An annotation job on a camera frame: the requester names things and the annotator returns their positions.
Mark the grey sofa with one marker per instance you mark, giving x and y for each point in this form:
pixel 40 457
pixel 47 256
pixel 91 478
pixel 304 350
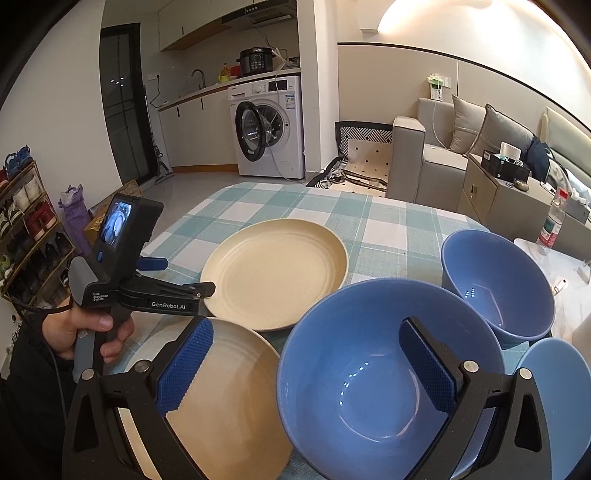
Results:
pixel 406 157

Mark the wooden shoe rack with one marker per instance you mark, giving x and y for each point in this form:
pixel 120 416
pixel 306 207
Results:
pixel 37 221

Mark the light grey pillow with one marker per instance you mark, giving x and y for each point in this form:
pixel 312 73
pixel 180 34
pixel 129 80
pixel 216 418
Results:
pixel 466 124

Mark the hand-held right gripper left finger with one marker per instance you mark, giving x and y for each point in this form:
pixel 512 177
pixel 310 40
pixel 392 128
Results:
pixel 184 369

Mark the black storage box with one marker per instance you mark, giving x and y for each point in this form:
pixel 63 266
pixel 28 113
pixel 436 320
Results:
pixel 503 167

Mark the floor mop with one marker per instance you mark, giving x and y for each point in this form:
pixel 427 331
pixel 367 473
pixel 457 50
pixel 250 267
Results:
pixel 161 166

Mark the dark-edged grey pillow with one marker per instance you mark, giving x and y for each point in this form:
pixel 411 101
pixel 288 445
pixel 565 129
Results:
pixel 501 134

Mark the white washing machine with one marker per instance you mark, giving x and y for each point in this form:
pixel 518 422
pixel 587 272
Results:
pixel 286 138

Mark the shoe rack with shoes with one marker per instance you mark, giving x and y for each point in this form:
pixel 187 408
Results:
pixel 27 217

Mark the plastic water bottle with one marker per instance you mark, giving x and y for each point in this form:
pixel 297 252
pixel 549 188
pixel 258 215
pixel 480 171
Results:
pixel 551 226

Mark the black pressure cooker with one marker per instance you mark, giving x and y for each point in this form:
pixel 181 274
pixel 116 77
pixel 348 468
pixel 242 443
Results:
pixel 256 62

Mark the white lower kitchen cabinets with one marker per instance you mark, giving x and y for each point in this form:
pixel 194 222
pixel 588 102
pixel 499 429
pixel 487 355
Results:
pixel 198 129

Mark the cardboard box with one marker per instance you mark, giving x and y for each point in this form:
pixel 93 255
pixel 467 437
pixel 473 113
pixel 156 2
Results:
pixel 124 194

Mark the cream plate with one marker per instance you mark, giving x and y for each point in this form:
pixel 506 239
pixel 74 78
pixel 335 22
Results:
pixel 272 272
pixel 235 392

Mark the white upper kitchen cabinets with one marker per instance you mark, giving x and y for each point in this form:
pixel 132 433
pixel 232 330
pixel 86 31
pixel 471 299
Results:
pixel 194 23

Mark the yellow bottle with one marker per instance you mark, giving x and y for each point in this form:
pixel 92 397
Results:
pixel 225 74

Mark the checked tablecloth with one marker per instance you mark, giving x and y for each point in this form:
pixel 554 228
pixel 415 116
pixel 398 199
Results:
pixel 295 203

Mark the black patterned cushion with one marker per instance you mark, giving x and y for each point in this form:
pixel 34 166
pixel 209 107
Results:
pixel 364 134

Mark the white kitchen cabinets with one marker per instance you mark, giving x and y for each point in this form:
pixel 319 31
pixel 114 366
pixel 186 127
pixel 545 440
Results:
pixel 198 129
pixel 194 23

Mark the purple bag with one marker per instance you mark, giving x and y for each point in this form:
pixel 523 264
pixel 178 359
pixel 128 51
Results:
pixel 76 221

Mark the person's left forearm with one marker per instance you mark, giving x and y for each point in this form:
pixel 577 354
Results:
pixel 32 415

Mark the dark blue bowl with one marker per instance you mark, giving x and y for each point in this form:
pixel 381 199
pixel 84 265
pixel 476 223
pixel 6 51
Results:
pixel 498 295
pixel 351 369

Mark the marble side table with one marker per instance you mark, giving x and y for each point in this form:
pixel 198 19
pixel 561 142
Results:
pixel 568 309

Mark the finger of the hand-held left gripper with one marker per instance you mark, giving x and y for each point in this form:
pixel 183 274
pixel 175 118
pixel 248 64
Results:
pixel 152 264
pixel 184 290

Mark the dark glass door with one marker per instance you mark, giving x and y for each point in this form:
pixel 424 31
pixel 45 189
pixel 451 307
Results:
pixel 124 106

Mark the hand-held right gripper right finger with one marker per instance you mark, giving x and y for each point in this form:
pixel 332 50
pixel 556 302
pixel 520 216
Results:
pixel 427 369

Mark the light blue bowl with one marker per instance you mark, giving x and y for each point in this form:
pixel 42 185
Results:
pixel 563 401

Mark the black kitchen faucet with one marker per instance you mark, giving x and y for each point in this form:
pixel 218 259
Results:
pixel 202 76

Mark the range hood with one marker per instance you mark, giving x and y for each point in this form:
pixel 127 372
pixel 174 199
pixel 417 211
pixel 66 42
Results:
pixel 268 11

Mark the person's left hand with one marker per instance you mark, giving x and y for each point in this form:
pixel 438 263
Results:
pixel 60 327

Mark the grey low cabinet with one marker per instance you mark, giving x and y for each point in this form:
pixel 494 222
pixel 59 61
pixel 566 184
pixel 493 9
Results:
pixel 498 203

